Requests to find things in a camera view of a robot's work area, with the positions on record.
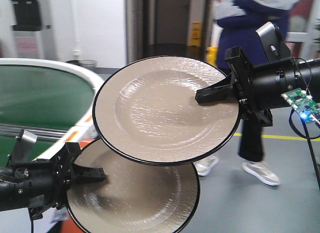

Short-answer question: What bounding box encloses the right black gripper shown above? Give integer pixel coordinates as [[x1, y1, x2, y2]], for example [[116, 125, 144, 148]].
[[195, 46, 297, 127]]

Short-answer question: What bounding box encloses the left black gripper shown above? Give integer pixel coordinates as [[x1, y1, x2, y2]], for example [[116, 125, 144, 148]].
[[13, 142, 107, 209]]

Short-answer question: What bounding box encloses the beige plate black rim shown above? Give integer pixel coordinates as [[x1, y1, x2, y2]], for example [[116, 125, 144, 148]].
[[67, 139, 200, 233], [92, 56, 240, 166]]

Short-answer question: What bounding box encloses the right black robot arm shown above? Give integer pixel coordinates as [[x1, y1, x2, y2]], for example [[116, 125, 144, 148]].
[[195, 46, 320, 127]]

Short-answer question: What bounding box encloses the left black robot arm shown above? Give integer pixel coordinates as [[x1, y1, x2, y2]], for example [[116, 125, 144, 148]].
[[0, 142, 107, 218]]

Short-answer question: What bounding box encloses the white outer conveyor rim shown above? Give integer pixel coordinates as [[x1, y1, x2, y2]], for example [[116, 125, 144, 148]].
[[0, 58, 104, 167]]

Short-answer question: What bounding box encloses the yellow wet floor sign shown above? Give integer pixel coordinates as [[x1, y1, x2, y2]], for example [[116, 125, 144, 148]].
[[189, 21, 202, 47]]

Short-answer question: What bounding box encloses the person in blue coat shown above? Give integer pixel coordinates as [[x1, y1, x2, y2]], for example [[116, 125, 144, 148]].
[[194, 0, 301, 187]]

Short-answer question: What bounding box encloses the green circuit board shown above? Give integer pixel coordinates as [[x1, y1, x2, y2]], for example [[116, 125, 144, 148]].
[[281, 88, 320, 125]]

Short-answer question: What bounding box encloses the steel roller bars right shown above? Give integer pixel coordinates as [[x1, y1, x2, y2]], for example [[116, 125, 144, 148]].
[[0, 123, 67, 142]]

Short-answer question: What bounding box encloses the black waste bin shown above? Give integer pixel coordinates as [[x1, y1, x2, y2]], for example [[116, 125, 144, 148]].
[[66, 60, 80, 66]]

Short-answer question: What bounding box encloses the grey water dispenser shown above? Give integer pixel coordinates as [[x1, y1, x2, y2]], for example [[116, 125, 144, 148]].
[[10, 0, 55, 60]]

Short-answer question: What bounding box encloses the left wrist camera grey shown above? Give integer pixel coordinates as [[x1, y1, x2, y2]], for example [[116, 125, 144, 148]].
[[6, 129, 38, 167]]

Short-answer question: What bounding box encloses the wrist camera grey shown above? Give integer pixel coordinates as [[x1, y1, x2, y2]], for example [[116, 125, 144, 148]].
[[256, 21, 292, 63], [6, 129, 38, 167]]

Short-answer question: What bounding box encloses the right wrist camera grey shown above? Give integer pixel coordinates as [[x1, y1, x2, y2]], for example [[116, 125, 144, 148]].
[[256, 21, 292, 63]]

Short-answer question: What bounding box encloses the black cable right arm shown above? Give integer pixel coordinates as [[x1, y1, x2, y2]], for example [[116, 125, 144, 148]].
[[288, 56, 320, 194]]

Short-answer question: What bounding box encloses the wire mesh waste bin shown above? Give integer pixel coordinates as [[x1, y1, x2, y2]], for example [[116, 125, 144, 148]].
[[79, 59, 97, 72]]

